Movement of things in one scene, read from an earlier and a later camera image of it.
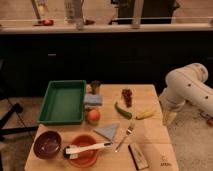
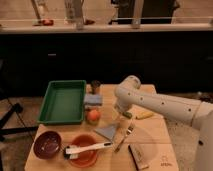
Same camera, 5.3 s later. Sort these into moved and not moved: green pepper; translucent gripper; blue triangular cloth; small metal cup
Moved: translucent gripper
Not moved: green pepper; small metal cup; blue triangular cloth
